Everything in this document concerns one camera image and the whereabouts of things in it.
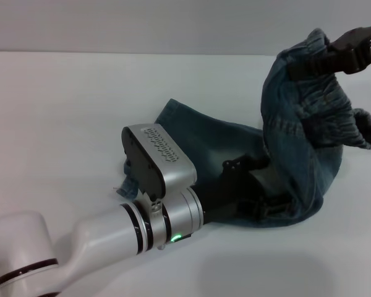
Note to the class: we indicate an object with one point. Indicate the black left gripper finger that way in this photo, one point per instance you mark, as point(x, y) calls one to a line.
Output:
point(244, 163)
point(262, 208)

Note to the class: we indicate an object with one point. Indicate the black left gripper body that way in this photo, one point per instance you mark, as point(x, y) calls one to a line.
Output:
point(225, 195)

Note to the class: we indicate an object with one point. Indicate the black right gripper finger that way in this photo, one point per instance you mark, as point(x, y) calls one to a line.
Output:
point(347, 40)
point(340, 62)

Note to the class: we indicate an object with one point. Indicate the blue denim shorts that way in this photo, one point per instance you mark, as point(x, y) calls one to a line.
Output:
point(296, 136)

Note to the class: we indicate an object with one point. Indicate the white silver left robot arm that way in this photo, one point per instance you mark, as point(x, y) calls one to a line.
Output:
point(96, 230)

